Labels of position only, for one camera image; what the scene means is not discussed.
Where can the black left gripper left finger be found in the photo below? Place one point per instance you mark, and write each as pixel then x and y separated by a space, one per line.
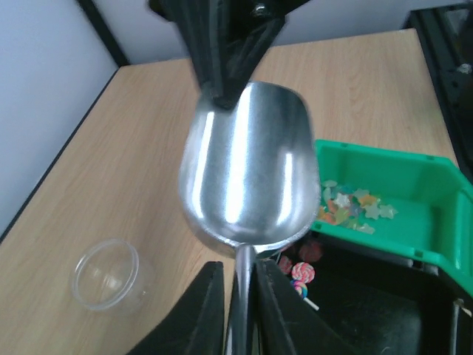
pixel 195 325

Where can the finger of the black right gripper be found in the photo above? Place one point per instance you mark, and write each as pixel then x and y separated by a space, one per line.
pixel 225 39

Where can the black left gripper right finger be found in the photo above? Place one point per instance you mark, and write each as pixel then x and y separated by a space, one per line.
pixel 289 324

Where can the silver metal scoop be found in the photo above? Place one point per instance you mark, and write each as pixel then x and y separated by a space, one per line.
pixel 249 186

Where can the pile of star candies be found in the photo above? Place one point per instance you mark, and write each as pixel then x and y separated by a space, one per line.
pixel 353 209

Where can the rainbow swirl lollipop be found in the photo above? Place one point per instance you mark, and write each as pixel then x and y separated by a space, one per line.
pixel 302 290

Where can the pink swirl lollipop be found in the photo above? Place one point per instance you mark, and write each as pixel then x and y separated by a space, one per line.
pixel 303 272

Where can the black middle bin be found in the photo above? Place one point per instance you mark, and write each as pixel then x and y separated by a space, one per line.
pixel 380 303

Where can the clear plastic cup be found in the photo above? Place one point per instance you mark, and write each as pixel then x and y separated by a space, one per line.
pixel 111 277

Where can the near green bin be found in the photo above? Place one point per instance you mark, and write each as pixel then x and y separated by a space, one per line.
pixel 432 196

